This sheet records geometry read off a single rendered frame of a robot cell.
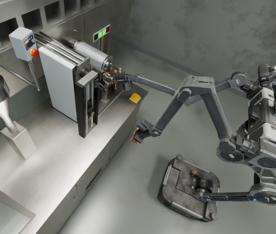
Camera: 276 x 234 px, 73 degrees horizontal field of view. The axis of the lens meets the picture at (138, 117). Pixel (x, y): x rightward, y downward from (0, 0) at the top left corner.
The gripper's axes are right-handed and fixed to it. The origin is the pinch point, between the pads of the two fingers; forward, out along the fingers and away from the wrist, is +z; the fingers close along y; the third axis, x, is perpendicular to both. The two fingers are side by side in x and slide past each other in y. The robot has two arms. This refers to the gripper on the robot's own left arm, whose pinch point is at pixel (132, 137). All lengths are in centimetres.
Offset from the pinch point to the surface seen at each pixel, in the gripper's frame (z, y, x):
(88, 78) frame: -18, 2, -48
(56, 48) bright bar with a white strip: -4, -9, -72
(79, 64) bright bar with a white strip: -15, -3, -57
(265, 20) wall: -62, -247, 69
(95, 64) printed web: 5, -29, -51
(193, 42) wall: 34, -247, 36
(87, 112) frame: 5.8, 5.1, -34.4
